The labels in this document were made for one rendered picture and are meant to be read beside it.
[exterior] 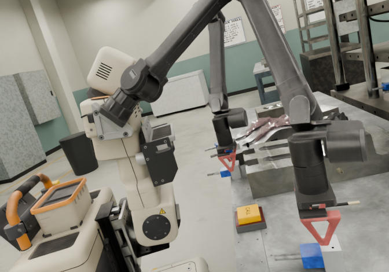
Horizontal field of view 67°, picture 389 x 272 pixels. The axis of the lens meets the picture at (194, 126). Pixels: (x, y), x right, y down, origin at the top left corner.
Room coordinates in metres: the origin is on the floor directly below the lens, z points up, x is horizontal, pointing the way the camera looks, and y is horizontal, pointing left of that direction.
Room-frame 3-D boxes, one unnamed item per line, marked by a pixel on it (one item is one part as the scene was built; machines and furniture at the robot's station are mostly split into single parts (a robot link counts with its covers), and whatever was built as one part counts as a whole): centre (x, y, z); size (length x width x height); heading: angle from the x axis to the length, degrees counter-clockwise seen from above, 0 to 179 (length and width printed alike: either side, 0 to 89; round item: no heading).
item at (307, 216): (0.48, -0.18, 0.93); 0.07 x 0.07 x 0.09; 72
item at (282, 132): (1.31, -0.36, 0.85); 0.50 x 0.26 x 0.11; 98
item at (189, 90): (8.08, 0.17, 0.47); 1.52 x 0.77 x 0.94; 74
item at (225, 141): (1.06, -0.10, 0.96); 0.10 x 0.07 x 0.07; 167
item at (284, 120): (1.30, -0.35, 0.90); 0.26 x 0.18 x 0.08; 98
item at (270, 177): (0.94, -0.38, 0.87); 0.50 x 0.26 x 0.14; 81
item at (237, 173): (1.07, -0.06, 0.83); 0.13 x 0.05 x 0.05; 77
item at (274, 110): (1.74, -0.49, 0.83); 0.20 x 0.15 x 0.07; 81
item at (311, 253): (0.52, -0.15, 0.83); 0.13 x 0.05 x 0.05; 73
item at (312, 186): (0.51, -0.19, 1.00); 0.10 x 0.07 x 0.07; 162
